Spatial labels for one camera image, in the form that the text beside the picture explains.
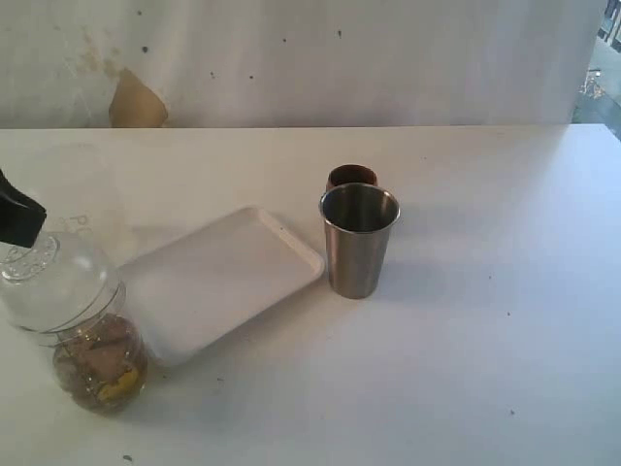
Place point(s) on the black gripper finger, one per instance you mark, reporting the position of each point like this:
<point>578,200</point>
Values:
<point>21,217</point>

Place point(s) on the clear perforated shaker lid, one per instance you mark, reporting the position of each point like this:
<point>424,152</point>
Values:
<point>61,281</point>

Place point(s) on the clear measuring beaker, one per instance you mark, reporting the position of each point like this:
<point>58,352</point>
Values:
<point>109,302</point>

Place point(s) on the brown pellets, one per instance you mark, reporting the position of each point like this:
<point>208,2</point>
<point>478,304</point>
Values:
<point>104,367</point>

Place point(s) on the brown wooden cup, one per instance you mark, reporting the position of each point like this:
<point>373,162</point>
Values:
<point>350,173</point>

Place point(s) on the stainless steel cup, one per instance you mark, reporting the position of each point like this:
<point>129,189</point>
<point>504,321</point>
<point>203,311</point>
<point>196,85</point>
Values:
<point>358,218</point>

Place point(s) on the translucent plastic cup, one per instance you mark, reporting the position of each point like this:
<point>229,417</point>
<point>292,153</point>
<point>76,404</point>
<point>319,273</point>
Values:
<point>76,186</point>

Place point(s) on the white rectangular tray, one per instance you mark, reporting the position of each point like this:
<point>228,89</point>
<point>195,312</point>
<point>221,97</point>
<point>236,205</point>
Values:
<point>190,293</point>

